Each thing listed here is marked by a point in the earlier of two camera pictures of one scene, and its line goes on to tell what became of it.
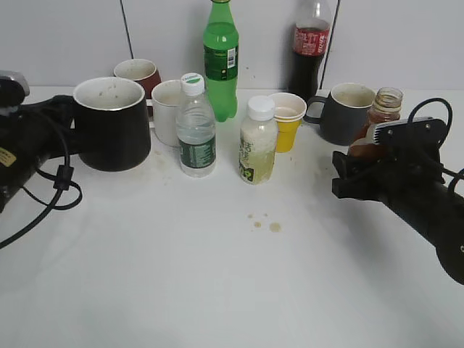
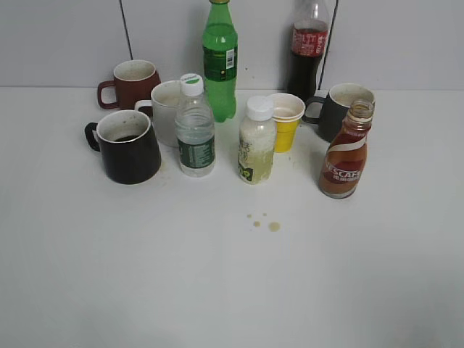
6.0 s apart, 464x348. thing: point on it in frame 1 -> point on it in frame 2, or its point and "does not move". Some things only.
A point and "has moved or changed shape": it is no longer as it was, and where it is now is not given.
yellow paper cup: [289, 109] does not move
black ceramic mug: [112, 133] has moved or changed shape
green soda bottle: [220, 55] does not move
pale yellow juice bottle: [258, 142] does not move
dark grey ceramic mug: [346, 114] does not move
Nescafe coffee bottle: [386, 108] -> [344, 164]
